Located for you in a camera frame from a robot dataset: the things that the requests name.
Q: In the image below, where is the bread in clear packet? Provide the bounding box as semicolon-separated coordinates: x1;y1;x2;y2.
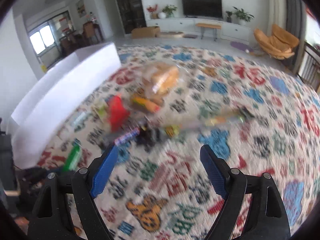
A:
141;64;180;100

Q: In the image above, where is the dark chocolate bar packet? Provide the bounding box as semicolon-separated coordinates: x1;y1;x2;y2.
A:
100;127;140;148

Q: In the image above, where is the long clear candy packet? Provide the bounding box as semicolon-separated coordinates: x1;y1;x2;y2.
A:
140;106;254;140

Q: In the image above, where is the round beige cushion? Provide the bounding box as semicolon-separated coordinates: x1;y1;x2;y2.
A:
159;31;184;40

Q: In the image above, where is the wall picture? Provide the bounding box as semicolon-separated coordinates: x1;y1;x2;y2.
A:
76;0;85;18

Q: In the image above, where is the large plant in white pot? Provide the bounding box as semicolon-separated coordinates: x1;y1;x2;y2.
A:
233;6;254;26

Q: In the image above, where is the brown cardboard box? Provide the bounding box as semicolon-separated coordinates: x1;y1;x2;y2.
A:
131;26;160;39

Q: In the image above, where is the white tv cabinet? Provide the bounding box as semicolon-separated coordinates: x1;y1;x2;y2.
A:
146;17;250;43

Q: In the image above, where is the grey curtain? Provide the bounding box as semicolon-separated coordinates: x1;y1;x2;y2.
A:
285;0;307;40

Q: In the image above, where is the balcony glass door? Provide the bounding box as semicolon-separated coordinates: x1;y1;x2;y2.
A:
27;10;73;63

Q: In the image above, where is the orange lounge chair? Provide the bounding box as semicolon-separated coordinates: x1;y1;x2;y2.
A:
254;24;300;60

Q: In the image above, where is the printed blanket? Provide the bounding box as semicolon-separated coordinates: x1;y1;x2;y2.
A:
37;44;320;240

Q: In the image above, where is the wooden dining chair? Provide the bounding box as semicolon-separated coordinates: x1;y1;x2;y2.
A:
82;21;103;44

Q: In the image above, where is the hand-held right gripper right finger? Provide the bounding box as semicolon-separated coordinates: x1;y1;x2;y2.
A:
200;144;292;240

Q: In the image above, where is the dark tall cabinet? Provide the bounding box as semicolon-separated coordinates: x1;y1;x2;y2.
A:
112;0;147;34

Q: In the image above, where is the green potted plant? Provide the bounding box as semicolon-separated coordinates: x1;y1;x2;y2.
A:
162;4;177;18

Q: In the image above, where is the covered standing air conditioner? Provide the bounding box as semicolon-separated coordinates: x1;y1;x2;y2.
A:
267;0;287;30

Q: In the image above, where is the wooden bench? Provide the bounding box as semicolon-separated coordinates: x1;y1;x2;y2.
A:
196;23;222;41

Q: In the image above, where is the purple floor mat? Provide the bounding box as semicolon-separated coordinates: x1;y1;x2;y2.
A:
230;41;250;52

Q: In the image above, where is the red flower bouquet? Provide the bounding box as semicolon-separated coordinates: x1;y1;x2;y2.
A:
147;4;158;19

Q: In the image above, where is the dark wooden chair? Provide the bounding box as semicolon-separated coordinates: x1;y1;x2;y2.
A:
297;41;320;92

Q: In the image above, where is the green snack packet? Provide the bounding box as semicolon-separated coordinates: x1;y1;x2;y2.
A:
62;140;82;172

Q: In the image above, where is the white cardboard box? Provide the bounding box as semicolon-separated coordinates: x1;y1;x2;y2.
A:
6;42;122;169

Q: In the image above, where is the red snack packet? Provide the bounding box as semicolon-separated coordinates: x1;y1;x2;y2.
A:
107;95;130;132

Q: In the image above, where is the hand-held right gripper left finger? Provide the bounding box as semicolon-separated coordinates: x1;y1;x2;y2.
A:
28;144;119;240

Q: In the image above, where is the black television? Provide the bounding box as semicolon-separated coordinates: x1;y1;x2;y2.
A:
181;0;223;18

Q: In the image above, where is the orange yellow snack packet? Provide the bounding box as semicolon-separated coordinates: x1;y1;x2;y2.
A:
131;94;160;113

